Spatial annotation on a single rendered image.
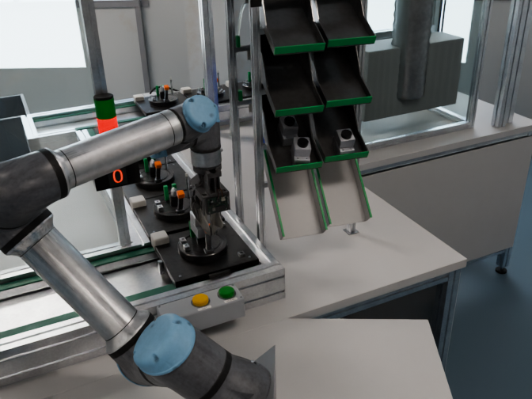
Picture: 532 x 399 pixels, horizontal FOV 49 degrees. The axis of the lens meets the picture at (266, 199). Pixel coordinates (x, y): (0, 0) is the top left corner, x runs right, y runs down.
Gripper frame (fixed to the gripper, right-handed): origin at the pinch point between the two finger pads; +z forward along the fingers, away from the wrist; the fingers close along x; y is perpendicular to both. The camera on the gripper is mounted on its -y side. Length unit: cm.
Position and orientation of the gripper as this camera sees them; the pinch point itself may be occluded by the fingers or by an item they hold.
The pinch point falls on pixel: (209, 229)
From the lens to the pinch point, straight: 156.2
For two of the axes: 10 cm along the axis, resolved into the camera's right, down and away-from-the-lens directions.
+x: 9.0, -2.2, 3.7
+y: 4.3, 4.1, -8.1
